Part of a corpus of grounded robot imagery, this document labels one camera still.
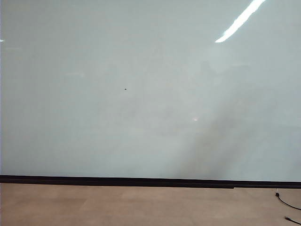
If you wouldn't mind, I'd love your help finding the white glass whiteboard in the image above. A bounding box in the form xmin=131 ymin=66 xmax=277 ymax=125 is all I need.
xmin=0 ymin=0 xmax=301 ymax=182

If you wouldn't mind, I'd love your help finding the black cable with plug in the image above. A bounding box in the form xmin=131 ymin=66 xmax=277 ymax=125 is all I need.
xmin=284 ymin=215 xmax=301 ymax=225
xmin=275 ymin=188 xmax=301 ymax=210

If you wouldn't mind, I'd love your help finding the black whiteboard bottom rail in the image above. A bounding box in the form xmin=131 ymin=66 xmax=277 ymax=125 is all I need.
xmin=0 ymin=174 xmax=301 ymax=190

